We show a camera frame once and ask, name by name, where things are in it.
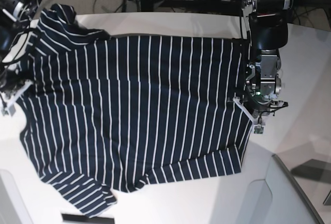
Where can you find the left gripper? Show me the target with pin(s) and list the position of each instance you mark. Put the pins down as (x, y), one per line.
(257, 109)

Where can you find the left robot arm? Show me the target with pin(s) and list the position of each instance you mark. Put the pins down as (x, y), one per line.
(266, 23)

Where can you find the navy white striped t-shirt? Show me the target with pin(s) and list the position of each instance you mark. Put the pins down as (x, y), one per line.
(118, 113)

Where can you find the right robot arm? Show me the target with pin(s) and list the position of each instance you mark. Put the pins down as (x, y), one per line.
(16, 16)

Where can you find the grey monitor edge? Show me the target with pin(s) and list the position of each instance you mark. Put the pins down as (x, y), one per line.
(310, 209)

